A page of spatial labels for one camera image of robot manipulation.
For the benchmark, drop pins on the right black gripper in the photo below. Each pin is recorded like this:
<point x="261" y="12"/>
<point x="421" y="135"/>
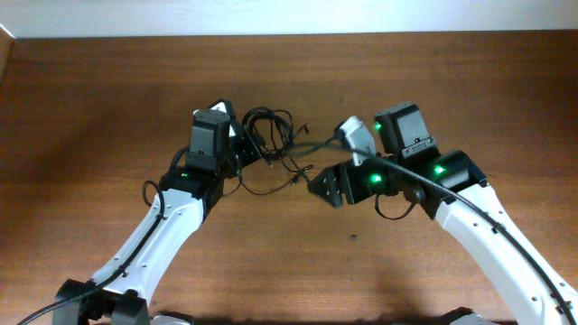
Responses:
<point x="337" y="173"/>

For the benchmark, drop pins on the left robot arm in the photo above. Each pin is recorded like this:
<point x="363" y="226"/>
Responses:
<point x="123" y="288"/>

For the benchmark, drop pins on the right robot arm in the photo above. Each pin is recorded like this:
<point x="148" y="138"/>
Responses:
<point x="399" y="156"/>

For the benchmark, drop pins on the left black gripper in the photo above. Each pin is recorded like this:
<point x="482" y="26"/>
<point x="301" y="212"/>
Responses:
<point x="251" y="151"/>

